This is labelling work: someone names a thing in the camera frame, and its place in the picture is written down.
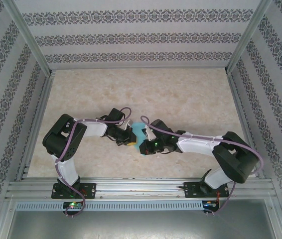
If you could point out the teal paper sheet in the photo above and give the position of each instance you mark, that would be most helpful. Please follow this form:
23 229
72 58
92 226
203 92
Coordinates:
138 129

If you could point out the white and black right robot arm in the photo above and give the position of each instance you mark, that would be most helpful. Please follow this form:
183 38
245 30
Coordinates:
235 159

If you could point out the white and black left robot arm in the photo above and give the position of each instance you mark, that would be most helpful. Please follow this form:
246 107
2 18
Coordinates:
63 139

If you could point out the aluminium mounting rail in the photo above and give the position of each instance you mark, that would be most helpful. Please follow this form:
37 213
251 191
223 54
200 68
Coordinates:
141 185

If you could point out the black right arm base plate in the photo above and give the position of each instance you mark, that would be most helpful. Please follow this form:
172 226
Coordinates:
190 190

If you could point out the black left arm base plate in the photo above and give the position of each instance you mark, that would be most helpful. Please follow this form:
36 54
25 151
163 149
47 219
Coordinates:
90 191

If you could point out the aluminium back rail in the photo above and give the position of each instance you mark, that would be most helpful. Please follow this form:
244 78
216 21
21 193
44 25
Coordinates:
141 68

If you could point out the aluminium side rail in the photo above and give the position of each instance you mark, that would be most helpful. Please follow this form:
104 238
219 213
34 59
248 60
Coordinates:
44 99
238 99

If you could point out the aluminium frame post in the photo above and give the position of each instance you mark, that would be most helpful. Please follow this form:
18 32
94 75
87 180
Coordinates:
246 37
29 37

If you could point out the aluminium lower frame bar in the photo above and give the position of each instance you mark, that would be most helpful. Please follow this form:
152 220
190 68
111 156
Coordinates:
1 224
280 224

